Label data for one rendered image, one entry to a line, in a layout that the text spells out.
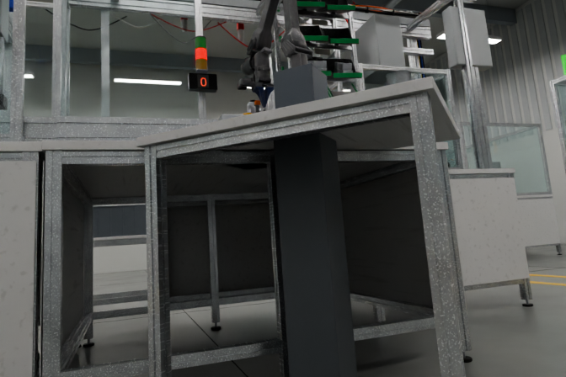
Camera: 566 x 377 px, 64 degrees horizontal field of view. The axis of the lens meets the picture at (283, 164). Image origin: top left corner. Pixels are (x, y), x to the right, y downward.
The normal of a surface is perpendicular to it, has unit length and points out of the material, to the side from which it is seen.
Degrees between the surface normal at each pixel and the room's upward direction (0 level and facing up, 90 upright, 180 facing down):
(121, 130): 90
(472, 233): 90
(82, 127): 90
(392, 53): 90
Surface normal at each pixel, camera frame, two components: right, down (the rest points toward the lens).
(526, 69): -0.94, 0.01
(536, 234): 0.33, -0.18
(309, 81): -0.44, -0.11
